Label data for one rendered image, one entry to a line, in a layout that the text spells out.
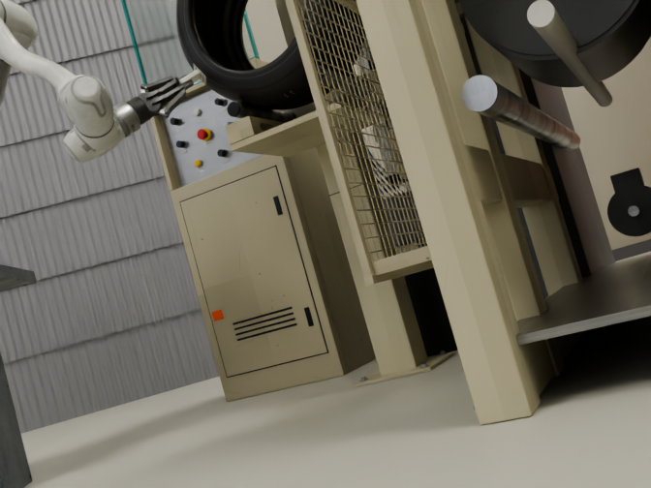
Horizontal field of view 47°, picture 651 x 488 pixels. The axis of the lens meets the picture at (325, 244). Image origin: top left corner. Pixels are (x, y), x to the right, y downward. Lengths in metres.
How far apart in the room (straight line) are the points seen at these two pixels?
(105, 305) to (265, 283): 2.22
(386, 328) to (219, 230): 0.93
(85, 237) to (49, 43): 1.31
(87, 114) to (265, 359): 1.37
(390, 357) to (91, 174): 3.13
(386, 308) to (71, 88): 1.15
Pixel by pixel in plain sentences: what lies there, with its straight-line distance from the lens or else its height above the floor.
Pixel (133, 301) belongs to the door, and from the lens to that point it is 5.01.
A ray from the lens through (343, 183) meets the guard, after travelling 1.52.
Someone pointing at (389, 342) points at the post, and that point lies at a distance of 2.45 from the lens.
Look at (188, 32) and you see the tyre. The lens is 2.35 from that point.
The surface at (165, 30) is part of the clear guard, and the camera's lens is 3.32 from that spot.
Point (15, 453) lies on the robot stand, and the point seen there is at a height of 0.10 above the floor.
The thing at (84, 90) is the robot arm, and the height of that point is 0.96.
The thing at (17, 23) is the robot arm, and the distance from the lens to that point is 2.58.
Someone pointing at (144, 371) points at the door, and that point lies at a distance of 5.01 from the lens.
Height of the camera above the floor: 0.30
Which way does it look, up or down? 4 degrees up
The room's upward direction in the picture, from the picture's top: 16 degrees counter-clockwise
